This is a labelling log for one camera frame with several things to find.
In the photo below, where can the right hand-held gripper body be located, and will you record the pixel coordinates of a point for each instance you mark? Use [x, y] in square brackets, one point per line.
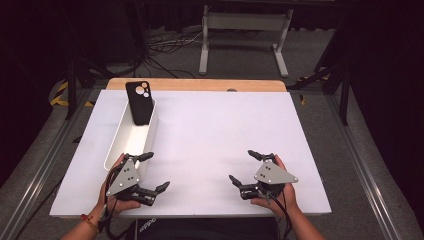
[274, 176]

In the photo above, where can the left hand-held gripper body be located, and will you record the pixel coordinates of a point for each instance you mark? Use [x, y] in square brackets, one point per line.
[126, 178]

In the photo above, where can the white plastic storage bin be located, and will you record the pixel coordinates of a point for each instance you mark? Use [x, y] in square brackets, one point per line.
[131, 141]

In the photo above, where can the black phone case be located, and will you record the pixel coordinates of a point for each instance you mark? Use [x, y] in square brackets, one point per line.
[141, 106]

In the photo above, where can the person's left hand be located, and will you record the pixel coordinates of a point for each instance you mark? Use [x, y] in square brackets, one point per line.
[120, 206]

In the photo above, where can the person's right hand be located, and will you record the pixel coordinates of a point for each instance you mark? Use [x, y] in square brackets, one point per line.
[281, 204]

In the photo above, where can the person's black shirt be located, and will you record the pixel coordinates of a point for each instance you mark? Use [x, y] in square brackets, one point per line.
[206, 230]

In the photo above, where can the wooden table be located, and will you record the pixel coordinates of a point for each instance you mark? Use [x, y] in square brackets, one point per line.
[200, 84]

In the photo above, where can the black tripod stand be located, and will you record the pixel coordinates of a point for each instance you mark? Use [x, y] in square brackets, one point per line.
[345, 100]
[71, 86]

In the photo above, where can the yellow black floor tape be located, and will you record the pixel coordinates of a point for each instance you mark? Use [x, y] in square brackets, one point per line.
[60, 100]

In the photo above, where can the aluminium floor rail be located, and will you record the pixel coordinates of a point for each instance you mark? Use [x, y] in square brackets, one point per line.
[36, 173]
[361, 166]

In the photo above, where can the white metal table frame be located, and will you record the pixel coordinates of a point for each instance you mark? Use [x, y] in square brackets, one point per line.
[246, 20]

